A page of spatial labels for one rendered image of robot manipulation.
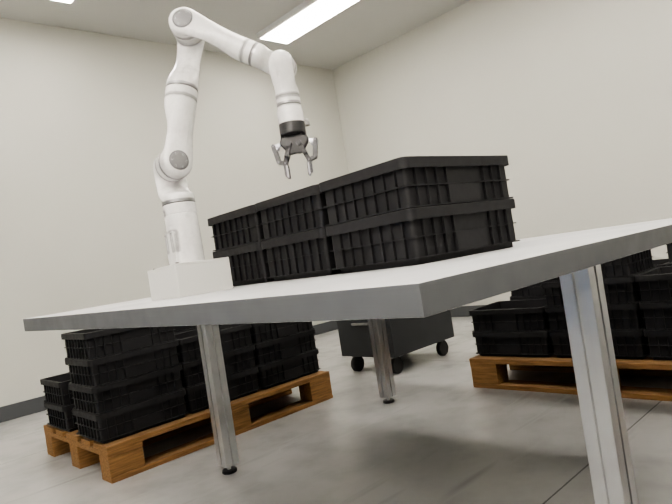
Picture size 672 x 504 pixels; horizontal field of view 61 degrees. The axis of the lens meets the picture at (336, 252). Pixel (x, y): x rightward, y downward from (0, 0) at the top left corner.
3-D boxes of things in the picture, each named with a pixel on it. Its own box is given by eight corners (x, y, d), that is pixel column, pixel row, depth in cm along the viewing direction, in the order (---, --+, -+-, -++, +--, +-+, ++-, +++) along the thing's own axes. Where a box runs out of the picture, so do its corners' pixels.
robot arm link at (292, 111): (310, 126, 172) (307, 106, 172) (305, 118, 161) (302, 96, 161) (281, 131, 173) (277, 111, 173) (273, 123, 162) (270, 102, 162)
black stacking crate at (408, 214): (419, 265, 119) (410, 208, 119) (329, 275, 142) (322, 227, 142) (524, 245, 145) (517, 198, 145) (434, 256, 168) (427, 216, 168)
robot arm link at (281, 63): (296, 99, 159) (303, 106, 168) (288, 44, 160) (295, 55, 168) (272, 103, 160) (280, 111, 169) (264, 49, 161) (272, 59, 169)
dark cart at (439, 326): (396, 377, 330) (372, 223, 331) (342, 374, 363) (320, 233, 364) (457, 353, 373) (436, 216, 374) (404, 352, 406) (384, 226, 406)
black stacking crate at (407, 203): (411, 213, 119) (402, 159, 119) (323, 231, 142) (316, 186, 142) (517, 202, 145) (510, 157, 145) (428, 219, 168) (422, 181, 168)
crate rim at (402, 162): (404, 167, 119) (402, 156, 119) (316, 193, 142) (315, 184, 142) (512, 164, 145) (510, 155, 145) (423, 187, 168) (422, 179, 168)
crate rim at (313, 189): (316, 193, 142) (315, 184, 142) (253, 212, 165) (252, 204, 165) (423, 187, 168) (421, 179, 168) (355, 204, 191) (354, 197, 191)
